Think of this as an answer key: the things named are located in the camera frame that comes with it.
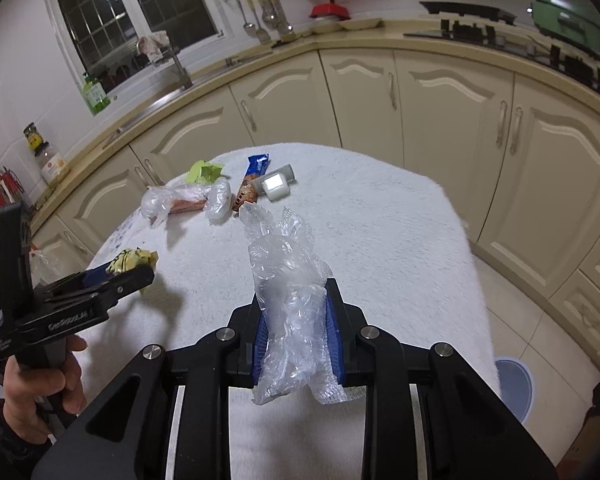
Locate clear red-printed plastic bag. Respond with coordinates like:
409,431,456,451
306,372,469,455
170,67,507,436
29,245,58,283

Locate steel spatula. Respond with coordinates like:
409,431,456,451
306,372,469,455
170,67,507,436
247,0,272,43

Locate green dish soap bottle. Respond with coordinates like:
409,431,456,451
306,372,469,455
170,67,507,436
81,72,112,116

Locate steel ladle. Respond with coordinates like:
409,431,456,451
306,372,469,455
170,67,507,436
235,0,256,36

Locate clear wrapper with pink sausage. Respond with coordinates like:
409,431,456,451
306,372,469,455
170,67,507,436
140,184,211,228

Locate window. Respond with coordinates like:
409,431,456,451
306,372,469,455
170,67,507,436
40,0,228,96

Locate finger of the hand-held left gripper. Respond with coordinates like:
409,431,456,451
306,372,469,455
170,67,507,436
42,266,112,295
87,265,156,318

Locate red handled tools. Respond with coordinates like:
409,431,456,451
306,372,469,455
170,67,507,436
0,162,26,223

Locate black gas stove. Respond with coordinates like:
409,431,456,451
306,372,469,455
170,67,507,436
404,0,600,96

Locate yellow label jar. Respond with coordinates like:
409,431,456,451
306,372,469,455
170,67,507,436
22,121,46,153

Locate grey foil wrapper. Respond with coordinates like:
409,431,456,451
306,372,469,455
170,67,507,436
267,164,297,186

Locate green wrapper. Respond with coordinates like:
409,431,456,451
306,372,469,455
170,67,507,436
186,160,226,185

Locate cream kitchen cabinets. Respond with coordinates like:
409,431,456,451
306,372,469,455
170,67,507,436
27,42,600,376

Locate steel faucet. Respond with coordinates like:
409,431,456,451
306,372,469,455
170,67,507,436
135,40,193,88

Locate crumpled clear plastic wrap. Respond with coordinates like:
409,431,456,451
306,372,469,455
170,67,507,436
203,176,232,225

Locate red pot lid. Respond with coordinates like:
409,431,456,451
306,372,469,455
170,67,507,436
308,0,353,21

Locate yellow snack wrapper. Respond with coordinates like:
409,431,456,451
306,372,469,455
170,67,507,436
105,246,159,296

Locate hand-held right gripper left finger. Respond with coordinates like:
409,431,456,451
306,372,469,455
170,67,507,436
30,296,271,480

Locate person's left forearm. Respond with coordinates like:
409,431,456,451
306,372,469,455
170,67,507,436
0,397,56,480

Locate clear jar orange label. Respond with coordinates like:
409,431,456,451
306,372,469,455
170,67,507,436
35,142,71,186

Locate steel skimmer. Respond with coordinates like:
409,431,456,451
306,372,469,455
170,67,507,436
270,0,296,36

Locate person's left hand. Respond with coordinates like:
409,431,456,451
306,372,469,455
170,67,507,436
2,335,88,428

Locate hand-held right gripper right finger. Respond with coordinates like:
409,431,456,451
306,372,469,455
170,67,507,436
324,277,557,480

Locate steel sink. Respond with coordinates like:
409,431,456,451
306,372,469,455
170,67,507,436
102,50,276,148

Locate pink white cloth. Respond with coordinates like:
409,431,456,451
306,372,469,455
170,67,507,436
139,31,171,58

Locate brown cardboard box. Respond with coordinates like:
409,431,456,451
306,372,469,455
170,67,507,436
577,395,600,461

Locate blue brown snack wrapper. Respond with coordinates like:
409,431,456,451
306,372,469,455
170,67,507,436
230,154,271,218

